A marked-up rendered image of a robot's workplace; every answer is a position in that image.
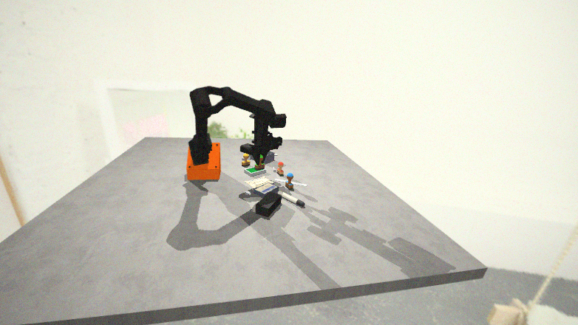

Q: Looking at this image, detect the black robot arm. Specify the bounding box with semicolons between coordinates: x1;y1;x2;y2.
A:
188;86;287;165

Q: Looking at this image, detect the white marker with black cap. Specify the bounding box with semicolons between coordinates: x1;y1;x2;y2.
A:
278;191;305;207

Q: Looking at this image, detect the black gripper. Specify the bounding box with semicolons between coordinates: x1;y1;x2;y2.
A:
240;129;270;165

